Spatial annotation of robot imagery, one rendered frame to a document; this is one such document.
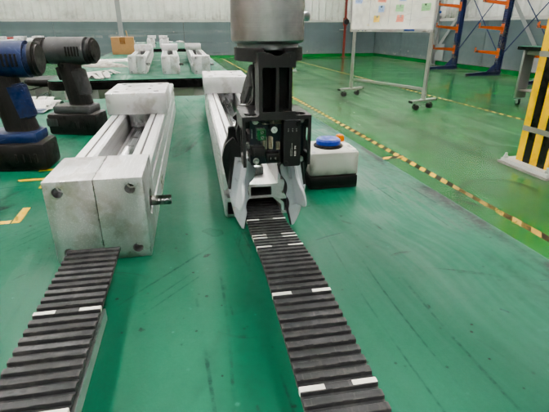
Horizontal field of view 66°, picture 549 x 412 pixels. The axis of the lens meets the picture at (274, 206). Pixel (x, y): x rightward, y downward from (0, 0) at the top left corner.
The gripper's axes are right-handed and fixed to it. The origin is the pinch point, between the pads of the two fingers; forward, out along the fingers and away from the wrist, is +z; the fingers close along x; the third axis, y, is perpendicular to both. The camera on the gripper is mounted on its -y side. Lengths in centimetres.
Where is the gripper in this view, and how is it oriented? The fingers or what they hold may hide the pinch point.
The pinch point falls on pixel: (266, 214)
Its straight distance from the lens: 53.4
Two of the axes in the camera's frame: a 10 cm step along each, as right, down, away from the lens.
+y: 1.8, 3.8, -9.0
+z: 0.0, 9.2, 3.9
